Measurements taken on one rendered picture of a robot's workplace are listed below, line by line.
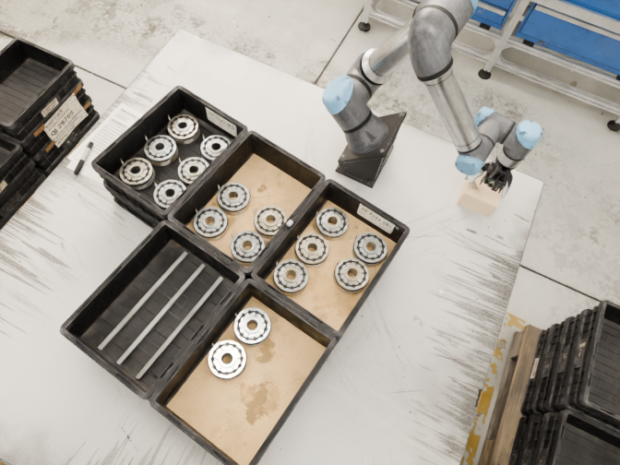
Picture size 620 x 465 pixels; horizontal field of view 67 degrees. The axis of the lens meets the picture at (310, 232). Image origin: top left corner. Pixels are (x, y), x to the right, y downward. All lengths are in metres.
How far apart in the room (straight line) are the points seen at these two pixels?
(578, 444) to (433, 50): 1.48
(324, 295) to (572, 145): 2.15
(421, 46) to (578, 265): 1.82
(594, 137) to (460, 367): 2.08
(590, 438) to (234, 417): 1.33
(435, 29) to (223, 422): 1.11
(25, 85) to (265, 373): 1.71
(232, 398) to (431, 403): 0.59
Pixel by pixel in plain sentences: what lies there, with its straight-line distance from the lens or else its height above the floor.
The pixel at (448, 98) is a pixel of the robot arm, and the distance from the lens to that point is 1.31.
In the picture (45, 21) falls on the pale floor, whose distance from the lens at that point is 3.54.
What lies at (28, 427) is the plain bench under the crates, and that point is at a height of 0.70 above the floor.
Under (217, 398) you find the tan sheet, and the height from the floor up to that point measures 0.83.
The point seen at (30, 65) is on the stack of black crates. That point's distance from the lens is 2.56.
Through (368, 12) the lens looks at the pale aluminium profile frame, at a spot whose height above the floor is 0.13.
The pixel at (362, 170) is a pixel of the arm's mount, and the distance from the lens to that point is 1.67.
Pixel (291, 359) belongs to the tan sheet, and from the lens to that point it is 1.34.
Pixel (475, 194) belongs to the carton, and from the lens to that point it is 1.74.
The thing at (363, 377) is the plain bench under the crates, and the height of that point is 0.70.
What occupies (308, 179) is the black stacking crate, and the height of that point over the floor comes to 0.87.
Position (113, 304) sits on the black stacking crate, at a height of 0.83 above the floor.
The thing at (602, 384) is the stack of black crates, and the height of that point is 0.49.
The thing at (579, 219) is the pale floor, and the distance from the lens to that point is 2.93.
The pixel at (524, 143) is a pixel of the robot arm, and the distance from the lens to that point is 1.52.
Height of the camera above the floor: 2.15
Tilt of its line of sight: 64 degrees down
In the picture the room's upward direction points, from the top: 10 degrees clockwise
